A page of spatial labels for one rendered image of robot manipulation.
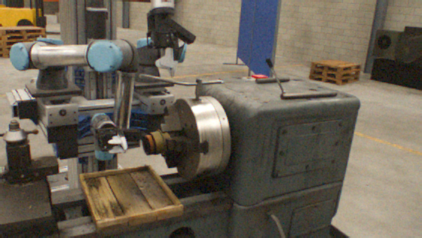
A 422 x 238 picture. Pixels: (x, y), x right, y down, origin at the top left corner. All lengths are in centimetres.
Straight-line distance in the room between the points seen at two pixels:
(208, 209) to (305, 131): 48
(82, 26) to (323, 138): 130
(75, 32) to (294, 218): 139
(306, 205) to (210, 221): 44
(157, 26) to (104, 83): 87
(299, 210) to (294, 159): 26
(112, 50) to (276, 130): 68
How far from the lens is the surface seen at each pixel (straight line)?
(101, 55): 139
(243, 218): 142
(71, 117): 169
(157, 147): 130
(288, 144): 139
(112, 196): 138
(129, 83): 155
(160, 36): 114
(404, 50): 992
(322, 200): 169
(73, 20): 196
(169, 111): 138
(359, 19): 1200
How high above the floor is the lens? 158
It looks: 18 degrees down
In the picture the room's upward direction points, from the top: 4 degrees clockwise
